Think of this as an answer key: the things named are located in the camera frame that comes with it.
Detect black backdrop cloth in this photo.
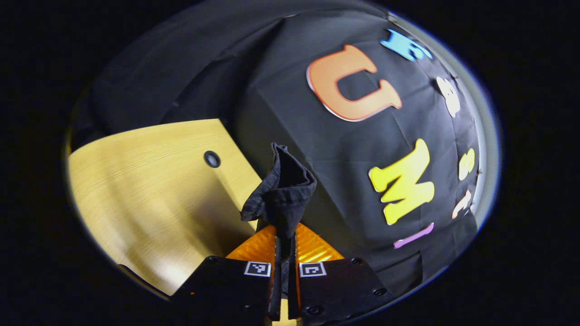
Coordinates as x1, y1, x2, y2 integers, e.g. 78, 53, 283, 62
68, 0, 488, 299

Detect black jeans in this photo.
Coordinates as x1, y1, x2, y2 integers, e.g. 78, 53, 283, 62
240, 142, 318, 240

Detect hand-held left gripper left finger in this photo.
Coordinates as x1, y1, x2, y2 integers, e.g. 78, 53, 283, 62
170, 224, 284, 324

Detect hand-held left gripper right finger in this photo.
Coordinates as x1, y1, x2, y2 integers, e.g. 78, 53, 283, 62
287, 222, 394, 326

